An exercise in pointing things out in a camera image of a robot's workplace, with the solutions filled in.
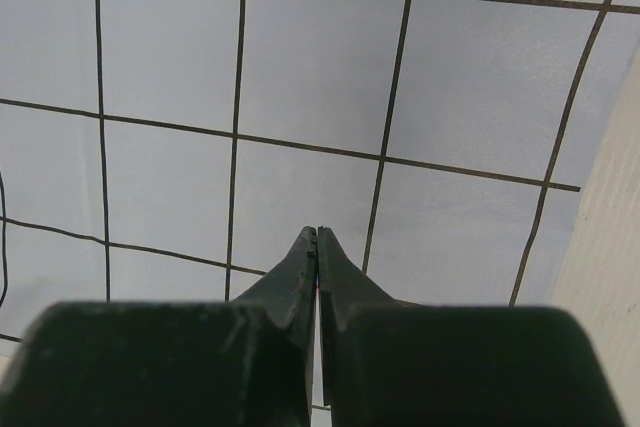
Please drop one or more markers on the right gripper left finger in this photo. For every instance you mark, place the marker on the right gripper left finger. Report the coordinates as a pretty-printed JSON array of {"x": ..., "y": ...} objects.
[{"x": 246, "y": 362}]

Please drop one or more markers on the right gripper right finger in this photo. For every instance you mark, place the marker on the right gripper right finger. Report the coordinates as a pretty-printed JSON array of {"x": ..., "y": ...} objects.
[{"x": 388, "y": 364}]

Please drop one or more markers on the blue checkered cloth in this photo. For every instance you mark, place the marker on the blue checkered cloth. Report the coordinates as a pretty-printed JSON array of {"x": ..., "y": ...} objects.
[{"x": 173, "y": 149}]

